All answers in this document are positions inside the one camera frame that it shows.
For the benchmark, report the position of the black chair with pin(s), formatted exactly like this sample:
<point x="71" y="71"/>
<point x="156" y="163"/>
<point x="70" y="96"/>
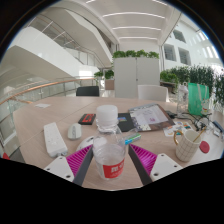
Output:
<point x="87" y="91"/>

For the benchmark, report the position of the large white computer mouse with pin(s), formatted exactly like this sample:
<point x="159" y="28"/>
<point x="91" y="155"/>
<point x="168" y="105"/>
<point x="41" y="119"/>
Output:
<point x="85" y="142"/>

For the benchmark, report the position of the small red and black box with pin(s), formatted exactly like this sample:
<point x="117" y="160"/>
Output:
<point x="87" y="119"/>

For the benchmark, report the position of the green plants atop cabinet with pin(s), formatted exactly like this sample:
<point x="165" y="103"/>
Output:
<point x="136" y="53"/>

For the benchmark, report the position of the potted green plant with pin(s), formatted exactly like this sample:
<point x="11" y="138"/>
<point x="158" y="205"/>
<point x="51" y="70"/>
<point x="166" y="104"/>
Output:
<point x="109" y="74"/>

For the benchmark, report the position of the white power strip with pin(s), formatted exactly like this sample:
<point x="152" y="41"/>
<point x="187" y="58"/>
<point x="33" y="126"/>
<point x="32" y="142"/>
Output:
<point x="55" y="139"/>

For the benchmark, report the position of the green hedge row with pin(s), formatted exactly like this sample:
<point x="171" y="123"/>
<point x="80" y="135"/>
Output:
<point x="196" y="76"/>

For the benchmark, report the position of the ceiling light strips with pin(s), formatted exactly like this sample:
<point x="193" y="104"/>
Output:
<point x="133" y="13"/>

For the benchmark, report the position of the clear red-labelled water bottle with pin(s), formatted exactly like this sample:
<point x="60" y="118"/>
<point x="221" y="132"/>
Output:
<point x="108" y="146"/>

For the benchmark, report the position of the white chair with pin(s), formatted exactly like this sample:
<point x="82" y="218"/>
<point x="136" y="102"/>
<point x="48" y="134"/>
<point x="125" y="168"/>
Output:
<point x="152" y="92"/>

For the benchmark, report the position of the white cabinet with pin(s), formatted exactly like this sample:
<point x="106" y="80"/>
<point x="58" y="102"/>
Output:
<point x="136" y="77"/>

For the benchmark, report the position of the wooden-railed glass balustrade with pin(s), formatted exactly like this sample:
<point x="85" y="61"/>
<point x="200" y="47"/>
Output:
<point x="43" y="92"/>

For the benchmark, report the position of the black notebook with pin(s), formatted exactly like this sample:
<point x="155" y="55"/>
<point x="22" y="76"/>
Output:
<point x="125" y="122"/>

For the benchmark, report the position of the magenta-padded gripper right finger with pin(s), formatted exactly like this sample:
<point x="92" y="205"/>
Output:
<point x="165" y="166"/>

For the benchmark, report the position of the white grid-patterned mug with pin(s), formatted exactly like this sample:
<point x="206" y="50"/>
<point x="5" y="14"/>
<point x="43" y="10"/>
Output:
<point x="187" y="146"/>

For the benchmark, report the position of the blue-green tube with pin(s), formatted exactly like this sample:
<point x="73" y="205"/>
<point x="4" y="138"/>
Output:
<point x="133" y="138"/>

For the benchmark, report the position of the colourful sticker sheet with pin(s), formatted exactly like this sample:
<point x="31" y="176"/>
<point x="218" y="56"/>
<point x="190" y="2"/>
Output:
<point x="178" y="128"/>

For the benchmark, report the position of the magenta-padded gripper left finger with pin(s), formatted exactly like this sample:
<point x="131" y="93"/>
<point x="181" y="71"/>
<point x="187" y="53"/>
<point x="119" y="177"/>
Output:
<point x="59" y="168"/>

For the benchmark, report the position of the green tote bag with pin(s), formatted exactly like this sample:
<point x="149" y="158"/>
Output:
<point x="196" y="99"/>

